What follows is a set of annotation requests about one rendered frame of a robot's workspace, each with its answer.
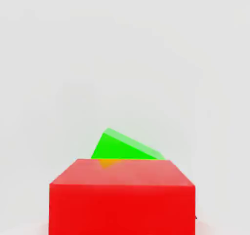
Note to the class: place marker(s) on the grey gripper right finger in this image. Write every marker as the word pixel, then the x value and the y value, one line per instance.
pixel 197 227

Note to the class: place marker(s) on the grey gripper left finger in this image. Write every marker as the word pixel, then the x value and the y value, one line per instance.
pixel 45 230

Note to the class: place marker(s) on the small red cube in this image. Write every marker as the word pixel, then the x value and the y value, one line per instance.
pixel 122 207

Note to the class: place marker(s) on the small green cube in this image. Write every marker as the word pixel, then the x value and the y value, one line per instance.
pixel 117 149

